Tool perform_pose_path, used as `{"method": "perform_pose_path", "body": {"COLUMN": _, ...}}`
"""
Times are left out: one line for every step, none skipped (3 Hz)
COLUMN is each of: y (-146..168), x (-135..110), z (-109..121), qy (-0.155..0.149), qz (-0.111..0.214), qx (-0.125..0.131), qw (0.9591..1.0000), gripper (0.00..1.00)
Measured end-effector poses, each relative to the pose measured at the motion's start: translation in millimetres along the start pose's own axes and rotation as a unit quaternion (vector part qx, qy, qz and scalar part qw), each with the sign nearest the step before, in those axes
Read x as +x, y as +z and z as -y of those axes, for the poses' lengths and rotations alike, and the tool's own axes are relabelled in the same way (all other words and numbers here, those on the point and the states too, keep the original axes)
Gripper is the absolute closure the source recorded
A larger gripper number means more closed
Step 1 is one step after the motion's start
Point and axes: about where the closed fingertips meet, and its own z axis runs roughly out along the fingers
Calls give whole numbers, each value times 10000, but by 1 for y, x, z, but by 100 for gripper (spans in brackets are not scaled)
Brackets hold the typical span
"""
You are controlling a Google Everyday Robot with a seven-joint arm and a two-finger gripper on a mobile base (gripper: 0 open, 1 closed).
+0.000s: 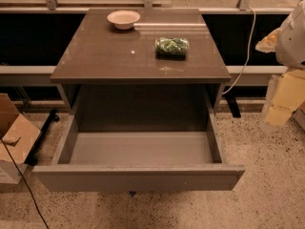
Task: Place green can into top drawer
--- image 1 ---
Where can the white bowl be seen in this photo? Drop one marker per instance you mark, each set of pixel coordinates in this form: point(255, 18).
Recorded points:
point(123, 19)

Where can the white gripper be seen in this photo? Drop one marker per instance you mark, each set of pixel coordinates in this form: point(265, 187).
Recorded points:
point(292, 45)

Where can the dark brown cabinet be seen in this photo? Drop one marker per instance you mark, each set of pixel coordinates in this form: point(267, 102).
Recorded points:
point(103, 61)

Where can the open grey top drawer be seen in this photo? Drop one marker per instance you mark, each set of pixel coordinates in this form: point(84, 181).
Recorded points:
point(136, 145)

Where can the cardboard box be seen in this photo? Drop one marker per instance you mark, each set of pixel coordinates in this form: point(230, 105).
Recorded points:
point(19, 134)

